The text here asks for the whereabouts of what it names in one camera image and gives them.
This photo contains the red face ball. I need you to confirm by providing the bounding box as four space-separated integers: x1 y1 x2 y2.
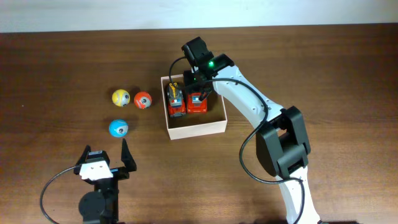
134 91 152 109

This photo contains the white cardboard box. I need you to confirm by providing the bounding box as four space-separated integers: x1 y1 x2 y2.
160 77 228 140

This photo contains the black left cable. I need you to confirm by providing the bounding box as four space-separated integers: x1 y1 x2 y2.
39 165 80 224

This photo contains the red toy fire truck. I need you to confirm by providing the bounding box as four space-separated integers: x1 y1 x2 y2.
187 93 207 114

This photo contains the blue face ball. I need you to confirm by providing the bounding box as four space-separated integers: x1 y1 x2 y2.
108 119 129 138

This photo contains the yellow face ball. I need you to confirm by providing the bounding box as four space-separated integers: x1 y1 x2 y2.
112 89 131 107

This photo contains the black right cable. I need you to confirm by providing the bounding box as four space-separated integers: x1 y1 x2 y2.
169 56 306 224

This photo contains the red toy truck yellow crane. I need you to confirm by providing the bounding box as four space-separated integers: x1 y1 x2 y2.
167 83 187 118

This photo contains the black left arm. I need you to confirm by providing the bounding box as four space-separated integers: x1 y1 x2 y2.
73 139 137 224

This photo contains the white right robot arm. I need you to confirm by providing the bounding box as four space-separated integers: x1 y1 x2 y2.
182 37 321 223

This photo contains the black cable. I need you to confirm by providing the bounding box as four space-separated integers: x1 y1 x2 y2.
39 165 80 224
169 56 306 224

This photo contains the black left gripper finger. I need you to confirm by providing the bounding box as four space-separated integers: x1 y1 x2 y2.
76 145 91 166
121 138 137 172

